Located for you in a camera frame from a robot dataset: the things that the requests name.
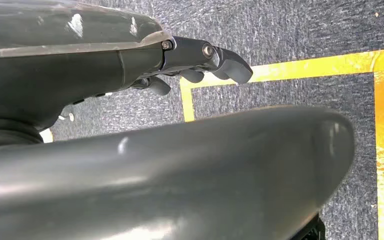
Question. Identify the white tape piece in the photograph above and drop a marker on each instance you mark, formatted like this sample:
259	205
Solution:
47	136

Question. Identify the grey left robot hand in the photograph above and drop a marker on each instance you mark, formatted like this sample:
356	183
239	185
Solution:
185	179

